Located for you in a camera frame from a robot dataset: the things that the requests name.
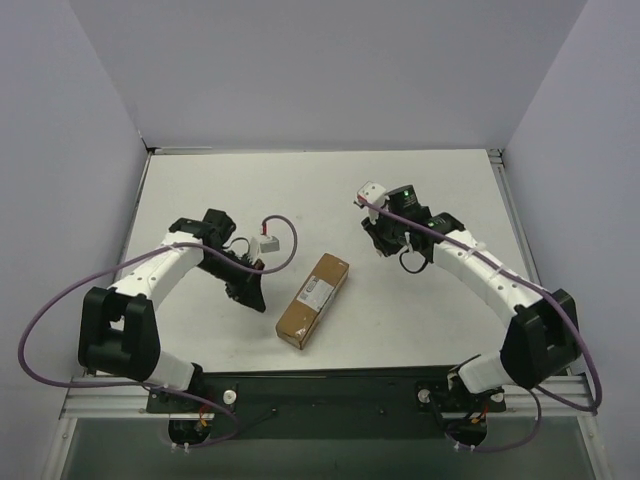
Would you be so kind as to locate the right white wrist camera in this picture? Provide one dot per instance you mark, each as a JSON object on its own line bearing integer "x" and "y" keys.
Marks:
{"x": 373, "y": 197}

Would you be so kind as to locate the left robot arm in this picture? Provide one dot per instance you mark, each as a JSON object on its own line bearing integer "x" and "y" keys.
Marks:
{"x": 119, "y": 333}

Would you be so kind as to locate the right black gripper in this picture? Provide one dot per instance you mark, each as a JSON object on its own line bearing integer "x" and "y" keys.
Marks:
{"x": 376, "y": 230}

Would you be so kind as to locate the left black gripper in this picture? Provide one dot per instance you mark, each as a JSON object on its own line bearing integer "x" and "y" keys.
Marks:
{"x": 242, "y": 282}

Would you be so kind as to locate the aluminium front rail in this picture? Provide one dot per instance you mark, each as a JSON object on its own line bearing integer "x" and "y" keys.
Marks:
{"x": 130, "y": 402}

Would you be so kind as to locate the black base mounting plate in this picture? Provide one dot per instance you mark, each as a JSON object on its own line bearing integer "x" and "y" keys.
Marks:
{"x": 339, "y": 404}

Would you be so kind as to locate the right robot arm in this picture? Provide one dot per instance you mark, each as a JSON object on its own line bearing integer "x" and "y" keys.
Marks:
{"x": 540, "y": 327}

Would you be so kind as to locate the brown cardboard express box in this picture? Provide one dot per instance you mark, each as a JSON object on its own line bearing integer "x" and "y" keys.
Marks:
{"x": 312, "y": 301}

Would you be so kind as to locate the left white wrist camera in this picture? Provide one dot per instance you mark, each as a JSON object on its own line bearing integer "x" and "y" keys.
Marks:
{"x": 262, "y": 244}

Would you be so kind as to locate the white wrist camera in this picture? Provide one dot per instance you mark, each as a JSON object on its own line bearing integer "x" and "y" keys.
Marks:
{"x": 262, "y": 244}
{"x": 373, "y": 197}

